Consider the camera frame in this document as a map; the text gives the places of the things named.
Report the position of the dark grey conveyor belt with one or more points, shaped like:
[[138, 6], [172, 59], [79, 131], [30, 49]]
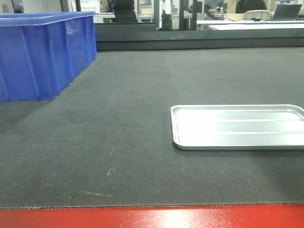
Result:
[[106, 139]]

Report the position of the silver tray on conveyor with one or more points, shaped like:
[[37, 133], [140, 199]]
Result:
[[238, 127]]

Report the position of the blue crate on conveyor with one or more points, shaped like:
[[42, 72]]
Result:
[[42, 53]]

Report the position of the red conveyor front edge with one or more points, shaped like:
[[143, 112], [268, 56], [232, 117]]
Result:
[[229, 216]]

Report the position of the white background desk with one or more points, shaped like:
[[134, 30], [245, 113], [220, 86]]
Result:
[[250, 24]]

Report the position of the grey laptop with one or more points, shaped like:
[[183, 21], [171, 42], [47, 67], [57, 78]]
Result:
[[286, 12]]

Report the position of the black conveyor far rail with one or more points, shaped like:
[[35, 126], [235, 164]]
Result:
[[117, 37]]

